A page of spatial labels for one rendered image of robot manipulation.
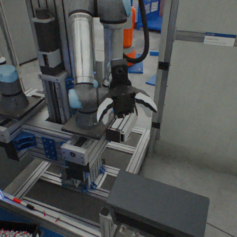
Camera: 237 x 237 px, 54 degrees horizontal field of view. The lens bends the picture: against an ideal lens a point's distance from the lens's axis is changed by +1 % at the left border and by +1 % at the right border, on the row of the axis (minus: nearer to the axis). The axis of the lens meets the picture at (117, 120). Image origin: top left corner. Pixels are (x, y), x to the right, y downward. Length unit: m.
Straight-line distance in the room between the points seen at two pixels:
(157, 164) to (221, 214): 0.72
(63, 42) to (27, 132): 0.58
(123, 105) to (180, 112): 1.55
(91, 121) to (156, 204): 0.66
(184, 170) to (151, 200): 1.83
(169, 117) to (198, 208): 1.63
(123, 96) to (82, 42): 0.35
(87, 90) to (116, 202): 0.41
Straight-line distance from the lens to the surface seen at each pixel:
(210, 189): 2.40
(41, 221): 1.16
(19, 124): 1.49
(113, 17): 0.99
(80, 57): 0.89
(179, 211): 0.66
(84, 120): 1.19
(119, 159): 2.20
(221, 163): 2.49
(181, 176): 2.43
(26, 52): 5.01
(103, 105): 0.61
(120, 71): 0.63
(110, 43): 1.04
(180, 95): 2.10
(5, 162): 2.28
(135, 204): 0.66
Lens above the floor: 1.78
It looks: 36 degrees down
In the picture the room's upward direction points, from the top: straight up
